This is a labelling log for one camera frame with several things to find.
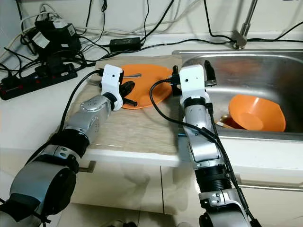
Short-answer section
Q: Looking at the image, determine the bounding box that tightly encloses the black power adapter brick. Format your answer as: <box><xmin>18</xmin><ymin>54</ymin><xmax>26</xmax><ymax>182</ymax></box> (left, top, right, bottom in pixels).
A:
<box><xmin>109</xmin><ymin>37</ymin><xmax>142</xmax><ymax>52</ymax></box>

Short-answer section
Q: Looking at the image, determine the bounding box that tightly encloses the beige woven placemat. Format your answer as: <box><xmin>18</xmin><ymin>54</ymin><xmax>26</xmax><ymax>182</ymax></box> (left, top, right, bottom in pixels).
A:
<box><xmin>59</xmin><ymin>54</ymin><xmax>185</xmax><ymax>157</ymax></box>

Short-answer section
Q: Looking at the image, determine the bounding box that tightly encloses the black power strip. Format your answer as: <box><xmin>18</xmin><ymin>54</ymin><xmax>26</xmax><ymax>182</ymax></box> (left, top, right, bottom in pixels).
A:
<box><xmin>0</xmin><ymin>61</ymin><xmax>78</xmax><ymax>100</ymax></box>

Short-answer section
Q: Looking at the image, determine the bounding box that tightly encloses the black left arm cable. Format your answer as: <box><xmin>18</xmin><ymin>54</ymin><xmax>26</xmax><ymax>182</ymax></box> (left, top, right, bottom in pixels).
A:
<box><xmin>62</xmin><ymin>70</ymin><xmax>106</xmax><ymax>135</ymax></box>

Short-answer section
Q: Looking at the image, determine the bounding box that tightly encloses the orange plastic plate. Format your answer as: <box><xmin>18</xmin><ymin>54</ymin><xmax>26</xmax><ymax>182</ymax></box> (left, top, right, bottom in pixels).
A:
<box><xmin>121</xmin><ymin>65</ymin><xmax>172</xmax><ymax>109</ymax></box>

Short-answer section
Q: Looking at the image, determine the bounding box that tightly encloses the stainless steel sink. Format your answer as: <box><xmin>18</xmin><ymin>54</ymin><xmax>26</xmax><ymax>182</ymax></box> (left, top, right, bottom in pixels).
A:
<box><xmin>173</xmin><ymin>49</ymin><xmax>303</xmax><ymax>141</ymax></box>

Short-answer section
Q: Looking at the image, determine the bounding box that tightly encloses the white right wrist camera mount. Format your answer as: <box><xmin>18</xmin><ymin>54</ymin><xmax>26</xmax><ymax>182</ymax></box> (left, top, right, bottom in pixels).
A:
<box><xmin>179</xmin><ymin>64</ymin><xmax>210</xmax><ymax>107</ymax></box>

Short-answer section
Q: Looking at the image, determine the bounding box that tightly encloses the black power cable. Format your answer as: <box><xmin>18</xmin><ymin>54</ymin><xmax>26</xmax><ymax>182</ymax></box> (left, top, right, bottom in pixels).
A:
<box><xmin>204</xmin><ymin>0</ymin><xmax>235</xmax><ymax>39</ymax></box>

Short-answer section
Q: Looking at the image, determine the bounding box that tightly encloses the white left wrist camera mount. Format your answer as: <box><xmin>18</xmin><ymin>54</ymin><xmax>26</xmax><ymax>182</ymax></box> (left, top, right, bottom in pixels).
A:
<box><xmin>102</xmin><ymin>65</ymin><xmax>126</xmax><ymax>102</ymax></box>

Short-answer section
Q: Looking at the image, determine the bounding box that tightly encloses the chrome sink faucet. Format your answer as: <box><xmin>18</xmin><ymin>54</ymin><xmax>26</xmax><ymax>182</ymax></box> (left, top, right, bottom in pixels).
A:
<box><xmin>232</xmin><ymin>0</ymin><xmax>258</xmax><ymax>49</ymax></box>

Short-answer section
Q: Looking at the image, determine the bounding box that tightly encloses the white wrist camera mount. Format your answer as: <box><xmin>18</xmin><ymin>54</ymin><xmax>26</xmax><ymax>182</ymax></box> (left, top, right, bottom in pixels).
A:
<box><xmin>102</xmin><ymin>65</ymin><xmax>126</xmax><ymax>102</ymax></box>
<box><xmin>179</xmin><ymin>64</ymin><xmax>210</xmax><ymax>107</ymax></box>

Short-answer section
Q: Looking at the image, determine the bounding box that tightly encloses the black battery charger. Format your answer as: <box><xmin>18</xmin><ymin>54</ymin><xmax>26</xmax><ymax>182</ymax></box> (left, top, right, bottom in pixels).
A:
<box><xmin>31</xmin><ymin>17</ymin><xmax>82</xmax><ymax>57</ymax></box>

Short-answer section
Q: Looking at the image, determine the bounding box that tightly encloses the silver metal fork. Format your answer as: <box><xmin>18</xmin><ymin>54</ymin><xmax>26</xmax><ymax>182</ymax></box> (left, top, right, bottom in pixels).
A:
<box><xmin>88</xmin><ymin>72</ymin><xmax>143</xmax><ymax>88</ymax></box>

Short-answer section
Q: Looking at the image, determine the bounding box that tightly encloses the cream kitchen cabinet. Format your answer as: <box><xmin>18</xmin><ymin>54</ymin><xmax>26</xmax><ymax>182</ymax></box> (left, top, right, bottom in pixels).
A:
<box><xmin>0</xmin><ymin>156</ymin><xmax>303</xmax><ymax>227</ymax></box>

